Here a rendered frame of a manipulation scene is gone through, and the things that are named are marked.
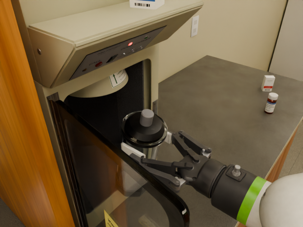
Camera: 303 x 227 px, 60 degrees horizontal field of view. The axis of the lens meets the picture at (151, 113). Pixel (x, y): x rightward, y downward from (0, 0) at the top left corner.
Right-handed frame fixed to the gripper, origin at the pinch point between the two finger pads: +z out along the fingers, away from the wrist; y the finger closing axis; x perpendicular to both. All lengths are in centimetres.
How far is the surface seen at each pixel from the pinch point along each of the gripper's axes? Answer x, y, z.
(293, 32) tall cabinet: 51, -293, 34
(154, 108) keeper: -0.3, -12.4, 6.8
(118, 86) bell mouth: -11.8, -0.8, 8.3
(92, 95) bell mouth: -11.5, 5.4, 10.2
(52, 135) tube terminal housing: -8.8, 17.8, 8.1
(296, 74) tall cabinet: 98, -293, 17
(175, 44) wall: 11, -84, 50
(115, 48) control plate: -25.7, 7.9, -1.4
